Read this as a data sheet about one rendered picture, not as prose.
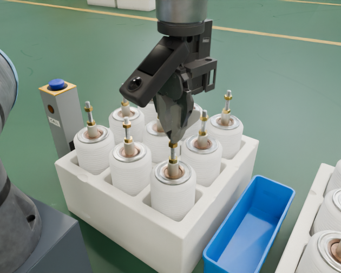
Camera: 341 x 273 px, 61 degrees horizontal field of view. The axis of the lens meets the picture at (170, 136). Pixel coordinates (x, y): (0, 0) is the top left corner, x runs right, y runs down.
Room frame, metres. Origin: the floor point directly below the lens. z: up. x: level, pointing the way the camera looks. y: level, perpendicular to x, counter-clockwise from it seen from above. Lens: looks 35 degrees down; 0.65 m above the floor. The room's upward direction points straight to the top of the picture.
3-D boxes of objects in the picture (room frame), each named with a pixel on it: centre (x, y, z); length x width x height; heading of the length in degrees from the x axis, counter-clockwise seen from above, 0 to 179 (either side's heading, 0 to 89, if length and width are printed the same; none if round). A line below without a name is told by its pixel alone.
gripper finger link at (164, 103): (0.47, -0.01, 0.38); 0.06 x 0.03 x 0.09; 131
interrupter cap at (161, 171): (0.44, -0.01, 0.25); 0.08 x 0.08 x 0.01
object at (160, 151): (0.60, 0.02, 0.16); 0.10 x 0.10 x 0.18
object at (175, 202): (0.44, -0.01, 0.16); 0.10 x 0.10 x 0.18
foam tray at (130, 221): (0.60, 0.02, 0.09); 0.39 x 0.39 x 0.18; 55
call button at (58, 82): (0.71, 0.30, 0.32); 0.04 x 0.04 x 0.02
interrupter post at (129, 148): (0.51, 0.09, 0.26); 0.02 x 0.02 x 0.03
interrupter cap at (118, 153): (0.51, 0.09, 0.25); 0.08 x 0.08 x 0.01
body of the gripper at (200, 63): (0.45, -0.02, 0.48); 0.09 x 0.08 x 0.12; 131
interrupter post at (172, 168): (0.44, -0.01, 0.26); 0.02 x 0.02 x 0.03
